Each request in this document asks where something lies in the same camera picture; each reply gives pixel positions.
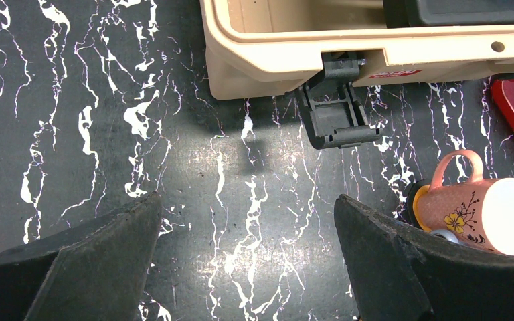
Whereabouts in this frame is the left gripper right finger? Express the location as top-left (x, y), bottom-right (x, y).
top-left (334, 195), bottom-right (514, 320)

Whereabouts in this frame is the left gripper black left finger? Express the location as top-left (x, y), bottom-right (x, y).
top-left (0, 192), bottom-right (162, 320)

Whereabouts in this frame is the orange round coaster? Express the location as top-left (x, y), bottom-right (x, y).
top-left (405, 179), bottom-right (431, 232)

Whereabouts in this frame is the white cup dark outside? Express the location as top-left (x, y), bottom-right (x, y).
top-left (429, 229), bottom-right (460, 245)

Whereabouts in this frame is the white cup floral pattern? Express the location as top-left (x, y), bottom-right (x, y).
top-left (418, 149), bottom-right (514, 256)

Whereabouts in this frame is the tan plastic toolbox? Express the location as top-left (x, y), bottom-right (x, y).
top-left (200, 1), bottom-right (514, 150)

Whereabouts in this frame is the black toolbox tray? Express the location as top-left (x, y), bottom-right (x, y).
top-left (383, 0), bottom-right (514, 28)

